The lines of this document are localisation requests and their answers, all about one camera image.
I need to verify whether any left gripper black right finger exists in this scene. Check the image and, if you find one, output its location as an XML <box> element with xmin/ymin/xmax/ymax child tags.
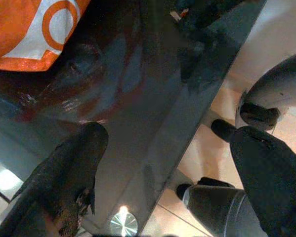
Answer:
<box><xmin>230</xmin><ymin>125</ymin><xmax>296</xmax><ymax>237</ymax></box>

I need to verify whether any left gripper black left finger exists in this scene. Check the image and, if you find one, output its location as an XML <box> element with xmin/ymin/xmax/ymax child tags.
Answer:
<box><xmin>0</xmin><ymin>122</ymin><xmax>109</xmax><ymax>237</ymax></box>

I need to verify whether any grey left robot leg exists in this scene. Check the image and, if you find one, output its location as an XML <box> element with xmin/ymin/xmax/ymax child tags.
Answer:
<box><xmin>176</xmin><ymin>177</ymin><xmax>268</xmax><ymax>237</ymax></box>

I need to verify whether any grey robot leg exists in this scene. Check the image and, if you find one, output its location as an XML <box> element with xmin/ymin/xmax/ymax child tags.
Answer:
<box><xmin>235</xmin><ymin>49</ymin><xmax>296</xmax><ymax>131</ymax></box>
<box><xmin>176</xmin><ymin>177</ymin><xmax>268</xmax><ymax>237</ymax></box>

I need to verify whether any silver round table fitting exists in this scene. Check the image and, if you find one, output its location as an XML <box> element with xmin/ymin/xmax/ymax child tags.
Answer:
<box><xmin>109</xmin><ymin>211</ymin><xmax>139</xmax><ymax>237</ymax></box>

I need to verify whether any grey right robot leg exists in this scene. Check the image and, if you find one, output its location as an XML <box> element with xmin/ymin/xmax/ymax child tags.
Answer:
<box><xmin>235</xmin><ymin>49</ymin><xmax>296</xmax><ymax>131</ymax></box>

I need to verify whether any orange and white bag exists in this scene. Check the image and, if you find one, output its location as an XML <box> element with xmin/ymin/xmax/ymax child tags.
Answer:
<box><xmin>0</xmin><ymin>0</ymin><xmax>91</xmax><ymax>73</ymax></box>

